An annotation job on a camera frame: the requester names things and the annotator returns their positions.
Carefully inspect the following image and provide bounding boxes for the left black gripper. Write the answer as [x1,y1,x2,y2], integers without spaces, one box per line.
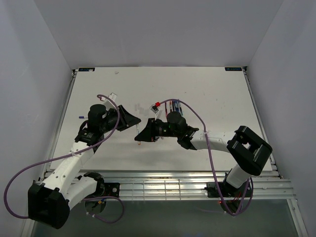
[100,105,141,133]

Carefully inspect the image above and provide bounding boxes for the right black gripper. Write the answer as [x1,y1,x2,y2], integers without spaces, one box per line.
[135,118,180,142]

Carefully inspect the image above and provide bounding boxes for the orange capped pen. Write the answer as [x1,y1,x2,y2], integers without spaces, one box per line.
[136,124,141,145]

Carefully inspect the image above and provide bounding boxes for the green pen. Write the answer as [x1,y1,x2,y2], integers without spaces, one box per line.
[179,103,184,116]

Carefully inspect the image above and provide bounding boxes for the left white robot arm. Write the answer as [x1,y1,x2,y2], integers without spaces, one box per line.
[28,104,141,229]

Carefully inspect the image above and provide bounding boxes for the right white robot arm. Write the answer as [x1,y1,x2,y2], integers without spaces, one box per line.
[134,112,273,196]

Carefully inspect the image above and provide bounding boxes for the left blue label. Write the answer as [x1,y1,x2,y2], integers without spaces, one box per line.
[78,68,95,72]

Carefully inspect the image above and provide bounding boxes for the blue label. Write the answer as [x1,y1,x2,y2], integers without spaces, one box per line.
[78,68,95,72]
[225,67,242,72]

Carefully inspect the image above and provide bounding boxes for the right blue label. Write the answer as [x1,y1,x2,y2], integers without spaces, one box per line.
[225,67,242,72]

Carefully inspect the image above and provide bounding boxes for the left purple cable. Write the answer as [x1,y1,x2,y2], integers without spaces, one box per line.
[3,93,125,224]

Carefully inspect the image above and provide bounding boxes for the purple cable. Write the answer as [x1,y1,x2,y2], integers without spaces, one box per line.
[159,99,254,217]
[3,93,125,224]

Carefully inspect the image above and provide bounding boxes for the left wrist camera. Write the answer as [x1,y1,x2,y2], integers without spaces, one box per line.
[103,92,117,110]

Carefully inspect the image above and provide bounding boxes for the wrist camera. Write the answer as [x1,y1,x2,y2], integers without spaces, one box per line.
[103,92,117,110]
[150,102,162,119]

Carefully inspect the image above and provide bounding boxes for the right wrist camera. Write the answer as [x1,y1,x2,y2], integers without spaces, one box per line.
[150,102,162,119]

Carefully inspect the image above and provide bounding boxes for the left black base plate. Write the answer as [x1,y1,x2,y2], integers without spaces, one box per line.
[101,183,120,198]

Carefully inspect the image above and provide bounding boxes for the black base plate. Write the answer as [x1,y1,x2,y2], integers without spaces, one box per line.
[204,182,252,198]
[101,183,120,198]

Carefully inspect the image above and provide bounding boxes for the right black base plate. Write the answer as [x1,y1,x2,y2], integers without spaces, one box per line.
[204,182,252,198]

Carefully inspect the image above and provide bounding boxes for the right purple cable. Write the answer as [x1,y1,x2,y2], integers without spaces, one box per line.
[159,99,254,217]

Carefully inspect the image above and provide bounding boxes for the aluminium frame rails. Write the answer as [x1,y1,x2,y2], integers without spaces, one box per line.
[28,170,297,202]

